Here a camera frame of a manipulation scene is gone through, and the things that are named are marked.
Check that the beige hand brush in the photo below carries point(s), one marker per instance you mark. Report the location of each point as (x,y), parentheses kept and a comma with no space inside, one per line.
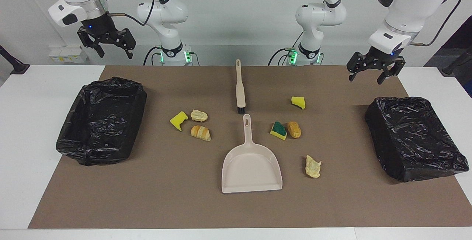
(240,89)

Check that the yellow wedge sponge piece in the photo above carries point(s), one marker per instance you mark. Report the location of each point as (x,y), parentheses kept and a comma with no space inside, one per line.
(298,102)

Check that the yellow L-shaped sponge piece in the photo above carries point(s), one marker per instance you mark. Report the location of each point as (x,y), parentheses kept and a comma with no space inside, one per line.
(179,119)

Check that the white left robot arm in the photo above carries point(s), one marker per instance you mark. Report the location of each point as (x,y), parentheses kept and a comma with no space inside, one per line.
(413,4)

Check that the pale flaky pastry piece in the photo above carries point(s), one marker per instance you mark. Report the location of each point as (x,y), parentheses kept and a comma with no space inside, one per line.
(199,115)

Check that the bin with black plastic bag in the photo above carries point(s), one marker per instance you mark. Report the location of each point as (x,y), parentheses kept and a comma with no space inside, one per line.
(413,136)
(99,122)

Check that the brown table mat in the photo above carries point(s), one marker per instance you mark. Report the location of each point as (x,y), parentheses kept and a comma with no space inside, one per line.
(166,195)

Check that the green and yellow sponge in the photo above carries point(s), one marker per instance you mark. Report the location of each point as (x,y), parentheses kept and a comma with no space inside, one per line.
(278,129)

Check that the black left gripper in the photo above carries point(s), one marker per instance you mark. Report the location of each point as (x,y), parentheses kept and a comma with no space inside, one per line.
(376,62)

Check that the beige plastic dustpan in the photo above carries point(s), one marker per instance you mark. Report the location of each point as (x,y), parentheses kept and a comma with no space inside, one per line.
(250,170)

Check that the golden croissant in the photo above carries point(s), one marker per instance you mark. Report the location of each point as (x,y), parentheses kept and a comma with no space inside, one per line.
(201,133)

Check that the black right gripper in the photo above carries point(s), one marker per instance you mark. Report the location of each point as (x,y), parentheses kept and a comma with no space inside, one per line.
(105,33)

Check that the white wall socket box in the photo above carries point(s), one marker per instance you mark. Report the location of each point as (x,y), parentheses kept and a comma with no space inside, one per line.
(68,54)

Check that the pale torn bread chunk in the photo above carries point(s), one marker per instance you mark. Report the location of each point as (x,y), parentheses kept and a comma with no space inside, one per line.
(312,167)

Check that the brown bread roll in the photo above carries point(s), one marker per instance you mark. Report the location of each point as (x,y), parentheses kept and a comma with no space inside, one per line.
(294,130)

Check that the black stand foot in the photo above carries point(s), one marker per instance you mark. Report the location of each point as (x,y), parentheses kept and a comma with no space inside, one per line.
(455,65)
(16,66)

